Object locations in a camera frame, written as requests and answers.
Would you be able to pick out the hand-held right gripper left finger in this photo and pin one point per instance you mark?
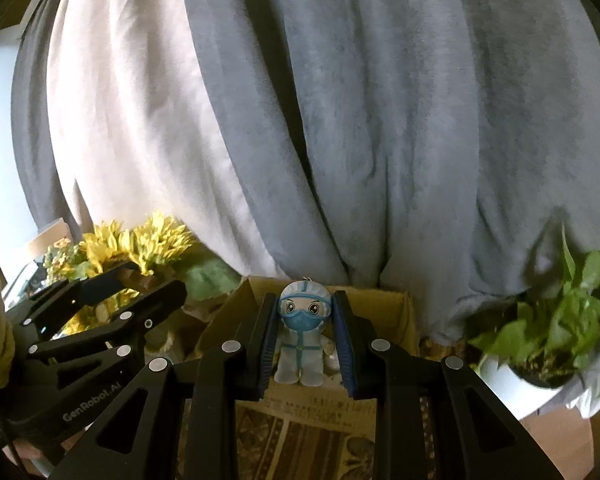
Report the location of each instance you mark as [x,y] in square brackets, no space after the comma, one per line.
[269,342]

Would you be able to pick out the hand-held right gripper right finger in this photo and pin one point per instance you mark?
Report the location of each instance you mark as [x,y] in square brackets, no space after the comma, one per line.
[343,347]

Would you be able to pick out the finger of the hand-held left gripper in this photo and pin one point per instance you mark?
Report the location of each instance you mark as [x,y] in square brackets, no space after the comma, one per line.
[155,300]
[100,280]

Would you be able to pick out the masked doll figurine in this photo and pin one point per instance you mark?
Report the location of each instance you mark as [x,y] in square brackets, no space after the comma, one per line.
[300,312]

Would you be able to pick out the brown cardboard box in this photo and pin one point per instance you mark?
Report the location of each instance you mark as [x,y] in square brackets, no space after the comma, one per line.
[392,312]

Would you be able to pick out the yellow sunflower bouquet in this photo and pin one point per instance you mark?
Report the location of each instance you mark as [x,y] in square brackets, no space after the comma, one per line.
[150,245]

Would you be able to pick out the brown cardboard sheet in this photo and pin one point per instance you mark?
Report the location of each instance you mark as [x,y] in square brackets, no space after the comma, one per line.
[52,237]

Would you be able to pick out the patterned brown tablecloth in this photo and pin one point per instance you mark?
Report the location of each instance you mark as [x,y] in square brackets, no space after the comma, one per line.
[305,442]

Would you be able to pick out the white curtain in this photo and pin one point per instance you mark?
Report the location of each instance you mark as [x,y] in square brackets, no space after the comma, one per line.
[130,135]

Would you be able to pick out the white plant pot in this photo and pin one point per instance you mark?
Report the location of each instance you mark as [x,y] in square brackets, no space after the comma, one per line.
[510,390]

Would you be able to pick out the green leafy plant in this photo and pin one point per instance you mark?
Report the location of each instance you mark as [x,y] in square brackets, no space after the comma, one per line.
[550,325]

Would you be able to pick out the grey curtain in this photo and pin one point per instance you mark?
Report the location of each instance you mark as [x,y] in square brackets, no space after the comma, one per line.
[380,110]

